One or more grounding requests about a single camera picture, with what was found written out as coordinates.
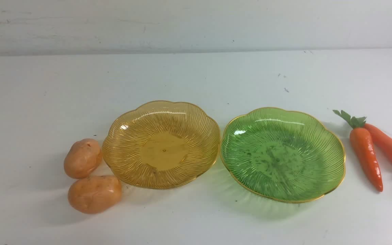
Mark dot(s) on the toy carrot with leaves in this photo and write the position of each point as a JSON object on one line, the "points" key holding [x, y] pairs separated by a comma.
{"points": [[363, 146]]}

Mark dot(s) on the green ribbed plastic plate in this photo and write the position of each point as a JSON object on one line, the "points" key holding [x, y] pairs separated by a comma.
{"points": [[282, 155]]}

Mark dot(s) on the toy potato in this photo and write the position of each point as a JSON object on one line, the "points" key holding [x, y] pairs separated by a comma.
{"points": [[95, 194], [83, 158]]}

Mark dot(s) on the amber ribbed plastic plate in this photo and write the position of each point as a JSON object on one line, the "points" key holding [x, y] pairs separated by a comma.
{"points": [[162, 145]]}

